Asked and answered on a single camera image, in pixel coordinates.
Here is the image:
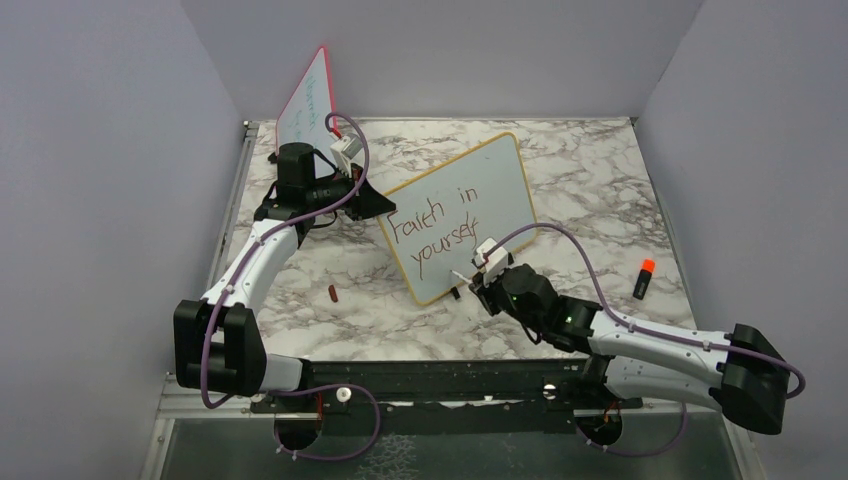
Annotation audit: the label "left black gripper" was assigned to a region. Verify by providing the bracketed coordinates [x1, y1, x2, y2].
[305, 162, 394, 220]

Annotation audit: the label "white dry erase marker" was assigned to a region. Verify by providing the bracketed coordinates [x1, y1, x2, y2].
[451, 270, 473, 285]

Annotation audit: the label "yellow framed whiteboard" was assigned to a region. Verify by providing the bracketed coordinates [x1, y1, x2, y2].
[378, 132, 537, 306]

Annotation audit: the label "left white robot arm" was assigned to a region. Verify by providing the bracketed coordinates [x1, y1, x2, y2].
[173, 135, 396, 411]

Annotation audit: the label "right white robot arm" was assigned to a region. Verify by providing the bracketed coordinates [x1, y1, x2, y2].
[469, 264, 790, 435]

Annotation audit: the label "pink framed whiteboard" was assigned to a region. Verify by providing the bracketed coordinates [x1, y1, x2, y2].
[275, 45, 337, 160]

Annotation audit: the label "orange capped black marker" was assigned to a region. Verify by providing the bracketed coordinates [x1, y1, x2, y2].
[632, 258, 656, 300]

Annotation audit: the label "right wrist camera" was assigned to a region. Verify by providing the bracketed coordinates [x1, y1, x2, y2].
[472, 238, 512, 286]

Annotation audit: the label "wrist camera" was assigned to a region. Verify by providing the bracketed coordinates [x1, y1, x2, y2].
[472, 238, 512, 286]
[330, 134, 363, 178]

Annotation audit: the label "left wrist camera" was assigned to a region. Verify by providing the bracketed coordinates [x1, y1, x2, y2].
[330, 134, 363, 178]

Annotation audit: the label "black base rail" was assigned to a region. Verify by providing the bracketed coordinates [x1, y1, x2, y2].
[248, 357, 713, 439]

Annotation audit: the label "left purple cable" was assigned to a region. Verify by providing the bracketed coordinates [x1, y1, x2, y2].
[199, 112, 384, 464]

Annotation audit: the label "aluminium side rail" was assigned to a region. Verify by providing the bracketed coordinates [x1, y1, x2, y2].
[139, 121, 262, 479]

